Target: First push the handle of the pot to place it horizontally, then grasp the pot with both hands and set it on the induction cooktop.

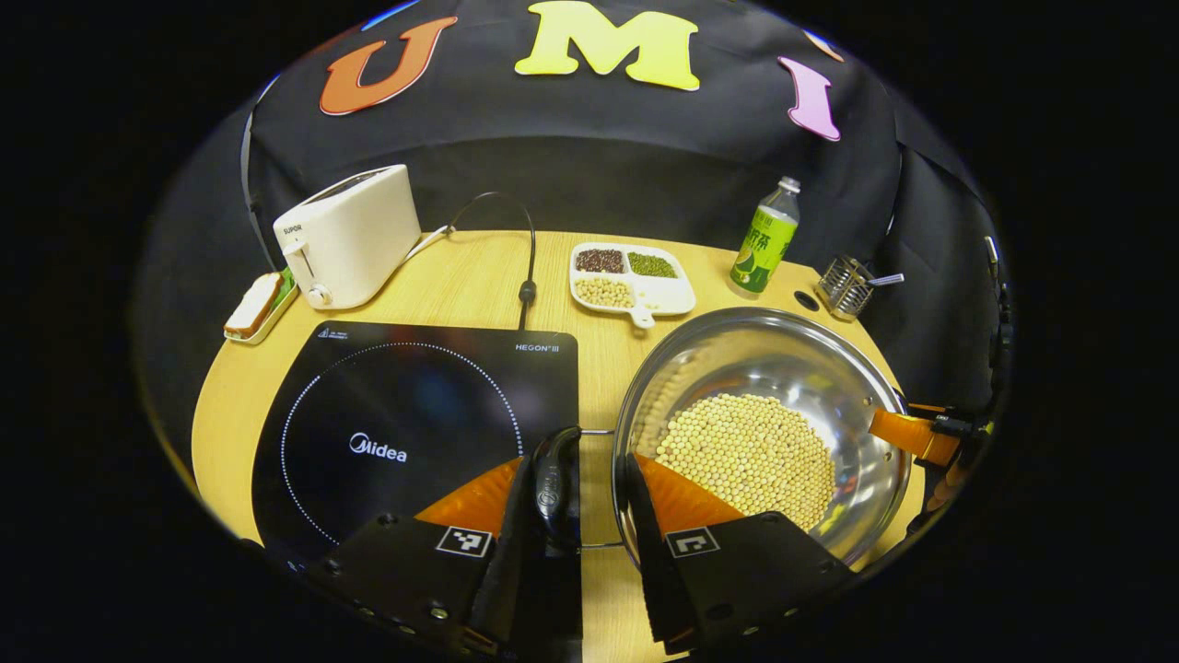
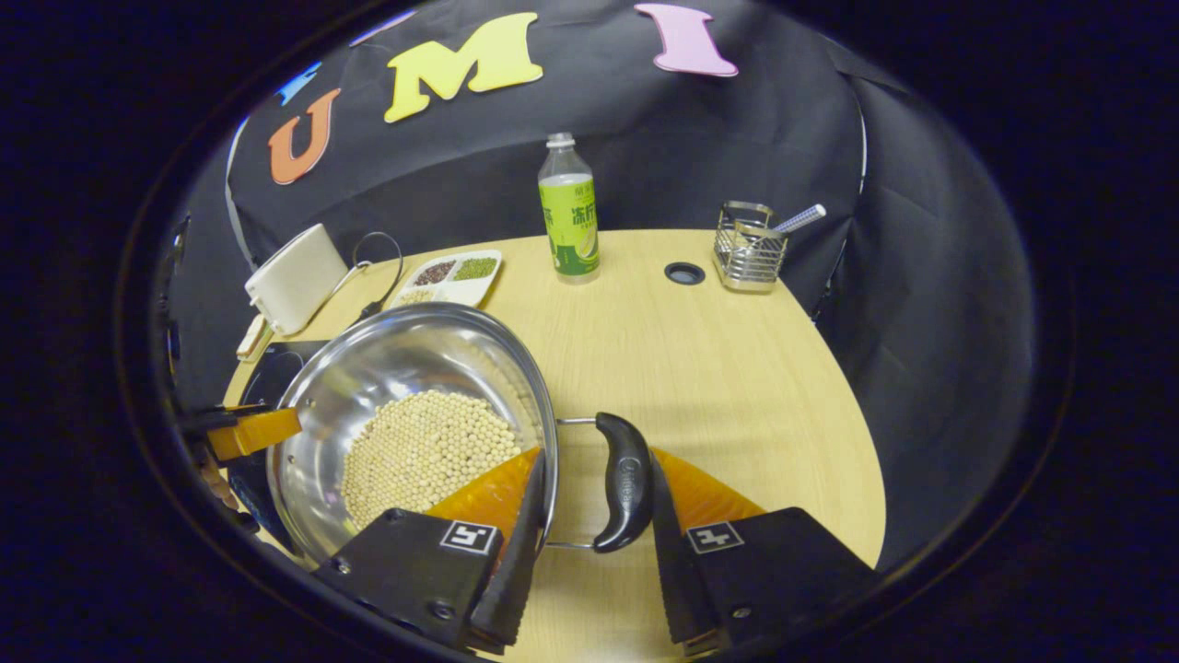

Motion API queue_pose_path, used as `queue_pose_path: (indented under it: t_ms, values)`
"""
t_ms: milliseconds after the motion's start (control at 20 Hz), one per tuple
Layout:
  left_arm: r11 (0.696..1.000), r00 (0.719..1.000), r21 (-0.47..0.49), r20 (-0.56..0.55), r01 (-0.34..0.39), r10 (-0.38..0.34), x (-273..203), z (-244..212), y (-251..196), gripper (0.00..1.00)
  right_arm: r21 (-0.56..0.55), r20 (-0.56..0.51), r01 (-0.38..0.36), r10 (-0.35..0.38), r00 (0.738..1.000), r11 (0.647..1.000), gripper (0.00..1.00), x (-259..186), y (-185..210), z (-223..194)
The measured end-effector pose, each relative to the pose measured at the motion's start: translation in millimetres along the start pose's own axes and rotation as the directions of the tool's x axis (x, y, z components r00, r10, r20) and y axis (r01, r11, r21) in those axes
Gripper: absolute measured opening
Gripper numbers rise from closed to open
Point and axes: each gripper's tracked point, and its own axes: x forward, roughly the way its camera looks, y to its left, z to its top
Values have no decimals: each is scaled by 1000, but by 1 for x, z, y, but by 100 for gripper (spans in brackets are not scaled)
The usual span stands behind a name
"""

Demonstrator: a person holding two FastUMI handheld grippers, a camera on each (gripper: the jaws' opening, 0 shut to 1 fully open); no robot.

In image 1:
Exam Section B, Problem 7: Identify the white toaster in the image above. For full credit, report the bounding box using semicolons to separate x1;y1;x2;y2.
273;164;423;310

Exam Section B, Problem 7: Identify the white power cable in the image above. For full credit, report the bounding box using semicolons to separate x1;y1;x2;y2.
405;226;457;263

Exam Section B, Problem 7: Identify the metal wire utensil holder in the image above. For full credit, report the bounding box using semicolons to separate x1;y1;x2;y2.
816;256;874;321

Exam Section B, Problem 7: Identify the black induction cooktop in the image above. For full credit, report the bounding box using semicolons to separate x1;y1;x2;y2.
251;320;579;563

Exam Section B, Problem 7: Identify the sandwich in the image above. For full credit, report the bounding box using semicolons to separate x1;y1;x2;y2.
226;272;282;337

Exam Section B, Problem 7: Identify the pile of soybeans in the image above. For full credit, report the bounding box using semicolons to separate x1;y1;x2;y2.
636;394;837;533

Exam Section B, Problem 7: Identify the stainless steel pot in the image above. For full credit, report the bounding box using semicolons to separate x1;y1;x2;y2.
530;308;913;568

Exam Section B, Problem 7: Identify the white divided bean dish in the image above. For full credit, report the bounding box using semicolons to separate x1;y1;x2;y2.
569;242;697;330

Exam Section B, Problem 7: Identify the black backdrop cloth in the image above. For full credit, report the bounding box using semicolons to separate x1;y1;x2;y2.
134;0;1014;461

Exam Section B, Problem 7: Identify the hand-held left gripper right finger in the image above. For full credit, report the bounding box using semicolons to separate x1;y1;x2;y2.
626;453;858;657

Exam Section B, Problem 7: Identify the white sandwich plate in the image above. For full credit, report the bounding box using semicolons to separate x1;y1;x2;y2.
224;267;298;345

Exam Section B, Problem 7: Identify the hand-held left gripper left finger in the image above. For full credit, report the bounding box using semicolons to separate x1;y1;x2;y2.
309;456;583;660

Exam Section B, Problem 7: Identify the green label drink bottle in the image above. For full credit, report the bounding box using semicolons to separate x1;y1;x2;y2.
730;177;801;295

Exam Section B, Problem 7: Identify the black power cable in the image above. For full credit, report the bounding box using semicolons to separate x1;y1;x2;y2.
449;192;538;331

